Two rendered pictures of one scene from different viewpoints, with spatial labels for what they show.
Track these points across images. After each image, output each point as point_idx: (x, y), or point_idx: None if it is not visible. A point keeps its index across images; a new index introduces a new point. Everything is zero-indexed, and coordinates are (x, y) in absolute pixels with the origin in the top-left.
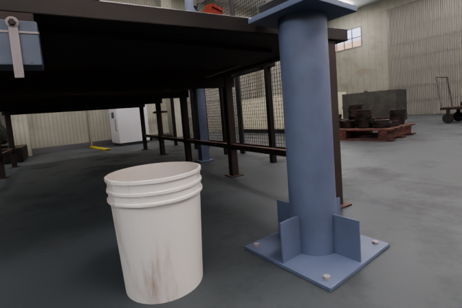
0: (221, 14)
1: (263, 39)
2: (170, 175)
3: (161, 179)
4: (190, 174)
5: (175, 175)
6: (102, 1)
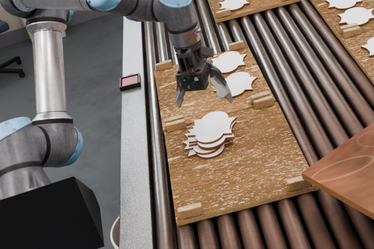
0: (120, 162)
1: (175, 232)
2: None
3: (111, 230)
4: (114, 247)
5: (112, 237)
6: (122, 93)
